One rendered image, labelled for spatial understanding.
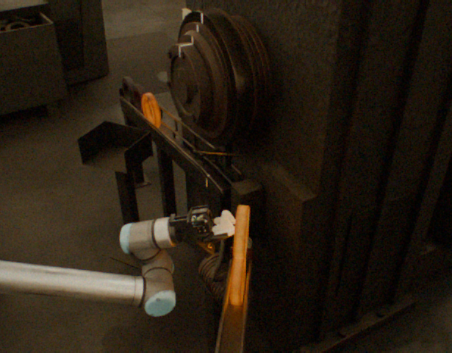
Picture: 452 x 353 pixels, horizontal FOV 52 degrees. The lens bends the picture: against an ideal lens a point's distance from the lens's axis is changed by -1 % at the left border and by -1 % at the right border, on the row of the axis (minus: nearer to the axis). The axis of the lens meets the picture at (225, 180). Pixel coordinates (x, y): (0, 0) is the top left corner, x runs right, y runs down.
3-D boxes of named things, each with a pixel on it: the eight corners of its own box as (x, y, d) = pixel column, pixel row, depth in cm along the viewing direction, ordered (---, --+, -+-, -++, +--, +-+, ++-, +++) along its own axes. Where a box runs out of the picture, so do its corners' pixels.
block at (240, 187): (253, 225, 184) (255, 175, 171) (264, 237, 179) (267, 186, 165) (229, 234, 180) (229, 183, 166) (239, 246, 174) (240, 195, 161)
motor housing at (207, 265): (226, 332, 209) (226, 245, 179) (252, 371, 193) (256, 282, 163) (201, 344, 204) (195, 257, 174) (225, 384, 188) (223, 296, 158)
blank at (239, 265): (245, 277, 152) (235, 276, 152) (246, 242, 143) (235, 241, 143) (240, 315, 139) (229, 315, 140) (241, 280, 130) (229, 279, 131)
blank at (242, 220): (250, 195, 139) (239, 195, 139) (246, 225, 125) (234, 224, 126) (248, 237, 146) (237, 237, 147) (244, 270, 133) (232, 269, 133)
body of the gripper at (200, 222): (206, 220, 130) (166, 226, 133) (214, 243, 135) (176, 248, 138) (209, 204, 136) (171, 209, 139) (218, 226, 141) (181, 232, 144)
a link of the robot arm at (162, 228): (162, 254, 139) (169, 233, 147) (177, 252, 137) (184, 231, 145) (151, 232, 134) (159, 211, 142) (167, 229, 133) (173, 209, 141)
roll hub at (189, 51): (180, 104, 179) (176, 32, 163) (214, 135, 159) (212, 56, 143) (167, 107, 177) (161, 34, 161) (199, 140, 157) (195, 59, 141)
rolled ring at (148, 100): (139, 95, 247) (145, 94, 248) (148, 129, 250) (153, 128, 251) (148, 92, 230) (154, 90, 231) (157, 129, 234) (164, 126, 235)
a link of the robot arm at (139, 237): (134, 239, 150) (120, 218, 144) (170, 233, 147) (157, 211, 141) (127, 262, 143) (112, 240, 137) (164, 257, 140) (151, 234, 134)
